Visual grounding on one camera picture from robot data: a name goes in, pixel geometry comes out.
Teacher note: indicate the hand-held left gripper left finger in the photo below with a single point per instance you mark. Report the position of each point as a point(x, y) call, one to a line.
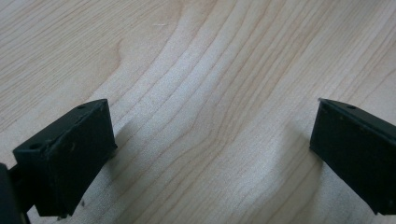
point(71, 161)

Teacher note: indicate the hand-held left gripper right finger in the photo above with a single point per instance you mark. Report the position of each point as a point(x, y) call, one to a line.
point(358, 149)

